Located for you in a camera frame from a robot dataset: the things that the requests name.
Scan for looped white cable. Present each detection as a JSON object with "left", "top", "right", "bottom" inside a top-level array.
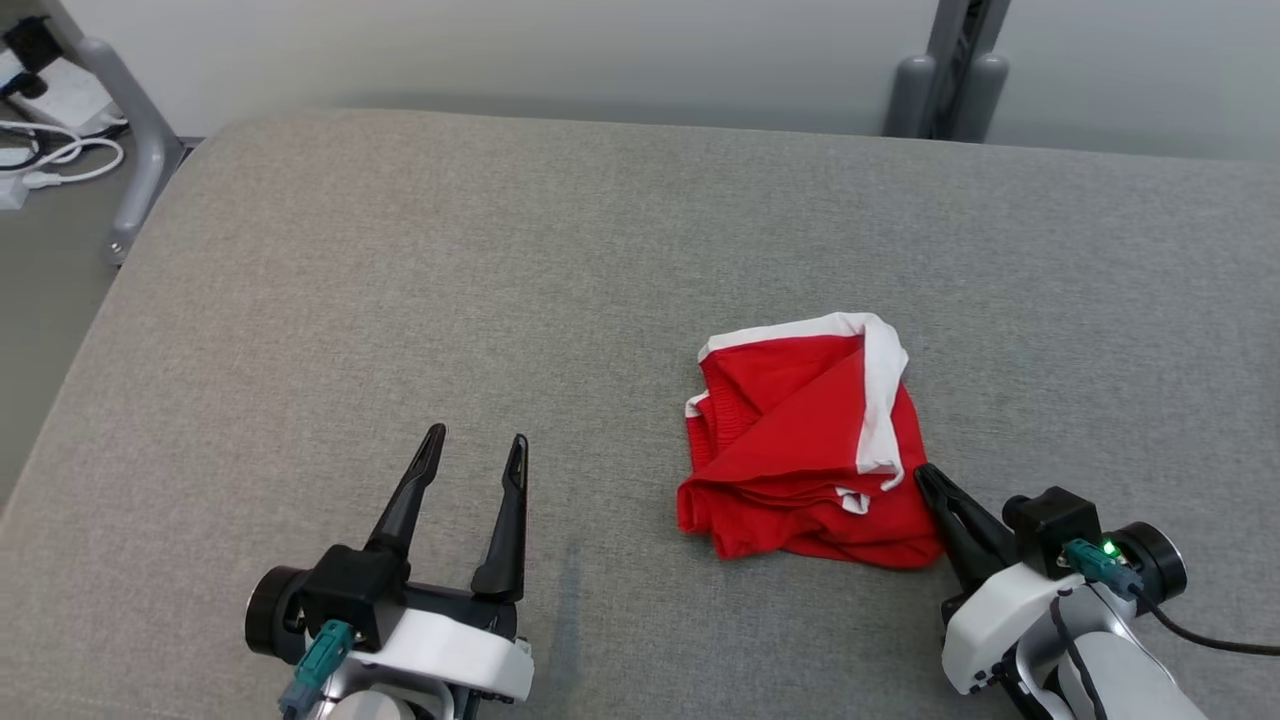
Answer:
[{"left": 0, "top": 119, "right": 127, "bottom": 192}]

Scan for teal right camera cable plug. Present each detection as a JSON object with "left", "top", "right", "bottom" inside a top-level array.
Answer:
[{"left": 1061, "top": 537, "right": 1145, "bottom": 602}]

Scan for teal left camera cable plug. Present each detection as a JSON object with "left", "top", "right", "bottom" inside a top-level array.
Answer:
[{"left": 277, "top": 617, "right": 357, "bottom": 717}]

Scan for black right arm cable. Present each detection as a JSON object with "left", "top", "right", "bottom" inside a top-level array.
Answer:
[{"left": 1133, "top": 588, "right": 1280, "bottom": 659}]

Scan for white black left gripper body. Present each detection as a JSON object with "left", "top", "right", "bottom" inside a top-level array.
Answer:
[{"left": 244, "top": 565, "right": 537, "bottom": 704}]

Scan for teal camera cable plug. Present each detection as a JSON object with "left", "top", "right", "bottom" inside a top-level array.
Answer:
[
  {"left": 1061, "top": 537, "right": 1145, "bottom": 602},
  {"left": 277, "top": 617, "right": 357, "bottom": 717}
]

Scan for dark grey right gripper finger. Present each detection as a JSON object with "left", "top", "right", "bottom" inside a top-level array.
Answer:
[
  {"left": 924, "top": 462, "right": 1020, "bottom": 567},
  {"left": 913, "top": 464, "right": 1007, "bottom": 593}
]

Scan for black power adapter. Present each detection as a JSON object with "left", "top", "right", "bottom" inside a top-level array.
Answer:
[{"left": 3, "top": 14, "right": 63, "bottom": 73}]

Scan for grey table leg frame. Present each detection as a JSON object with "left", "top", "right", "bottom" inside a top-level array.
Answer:
[{"left": 42, "top": 0, "right": 188, "bottom": 267}]

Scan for grey partition stand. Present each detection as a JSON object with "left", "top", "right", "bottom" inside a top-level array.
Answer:
[{"left": 884, "top": 0, "right": 1012, "bottom": 144}]

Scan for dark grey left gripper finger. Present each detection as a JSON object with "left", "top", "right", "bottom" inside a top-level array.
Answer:
[
  {"left": 470, "top": 433, "right": 530, "bottom": 604},
  {"left": 364, "top": 422, "right": 449, "bottom": 561}
]

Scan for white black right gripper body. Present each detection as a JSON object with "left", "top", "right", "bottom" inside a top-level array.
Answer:
[{"left": 940, "top": 522, "right": 1190, "bottom": 695}]

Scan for red shorts with white stripes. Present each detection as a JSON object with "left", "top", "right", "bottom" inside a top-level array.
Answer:
[{"left": 676, "top": 311, "right": 947, "bottom": 572}]

